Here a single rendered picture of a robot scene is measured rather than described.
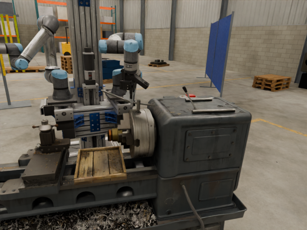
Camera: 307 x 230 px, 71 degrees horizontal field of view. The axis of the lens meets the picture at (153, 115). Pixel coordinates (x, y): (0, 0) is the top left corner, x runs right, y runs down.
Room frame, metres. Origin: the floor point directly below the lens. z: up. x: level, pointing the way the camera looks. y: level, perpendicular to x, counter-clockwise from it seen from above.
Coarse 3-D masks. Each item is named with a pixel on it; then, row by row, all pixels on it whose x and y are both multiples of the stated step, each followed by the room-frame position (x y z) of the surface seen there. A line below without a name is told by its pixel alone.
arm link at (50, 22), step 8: (48, 16) 1.74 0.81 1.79; (48, 24) 1.69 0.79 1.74; (56, 24) 1.74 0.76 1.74; (40, 32) 1.66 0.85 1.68; (48, 32) 1.69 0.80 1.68; (32, 40) 1.63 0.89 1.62; (40, 40) 1.64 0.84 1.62; (32, 48) 1.60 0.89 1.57; (40, 48) 1.66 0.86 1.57; (24, 56) 1.56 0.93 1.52; (32, 56) 1.60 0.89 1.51; (16, 64) 1.51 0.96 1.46; (24, 64) 1.53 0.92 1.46
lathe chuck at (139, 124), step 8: (144, 112) 1.25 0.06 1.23; (136, 120) 1.18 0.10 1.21; (144, 120) 1.19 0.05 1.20; (136, 128) 1.14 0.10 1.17; (144, 128) 1.16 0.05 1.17; (136, 136) 1.12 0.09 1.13; (144, 136) 1.13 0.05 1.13; (144, 144) 1.13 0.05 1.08; (136, 152) 1.13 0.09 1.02; (144, 152) 1.14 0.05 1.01
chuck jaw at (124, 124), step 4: (128, 112) 1.35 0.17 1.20; (124, 116) 1.30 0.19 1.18; (128, 116) 1.31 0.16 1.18; (120, 120) 1.28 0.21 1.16; (124, 120) 1.29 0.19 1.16; (128, 120) 1.29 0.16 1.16; (120, 124) 1.28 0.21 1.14; (124, 124) 1.27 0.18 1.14; (128, 124) 1.28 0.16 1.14; (120, 128) 1.25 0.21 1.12; (124, 128) 1.26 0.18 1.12; (128, 128) 1.26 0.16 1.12
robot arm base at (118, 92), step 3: (114, 87) 1.90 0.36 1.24; (117, 87) 1.89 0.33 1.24; (111, 90) 1.93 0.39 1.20; (114, 90) 1.89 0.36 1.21; (117, 90) 1.88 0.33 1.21; (120, 90) 1.89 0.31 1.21; (123, 90) 1.90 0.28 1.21; (114, 93) 1.88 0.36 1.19; (117, 93) 1.88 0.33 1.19; (120, 93) 1.88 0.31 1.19; (123, 93) 1.89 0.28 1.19
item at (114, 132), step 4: (112, 128) 1.25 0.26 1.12; (116, 128) 1.25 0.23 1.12; (108, 132) 1.21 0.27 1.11; (112, 132) 1.21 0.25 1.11; (116, 132) 1.21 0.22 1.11; (120, 132) 1.23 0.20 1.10; (108, 136) 1.19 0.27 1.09; (112, 136) 1.20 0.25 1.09; (116, 136) 1.20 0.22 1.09; (108, 140) 1.20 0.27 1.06; (112, 140) 1.20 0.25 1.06; (116, 140) 1.21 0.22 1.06
